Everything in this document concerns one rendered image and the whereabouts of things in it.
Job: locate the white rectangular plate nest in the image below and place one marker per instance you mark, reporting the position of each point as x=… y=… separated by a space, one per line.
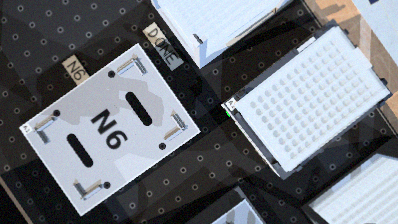
x=110 y=129

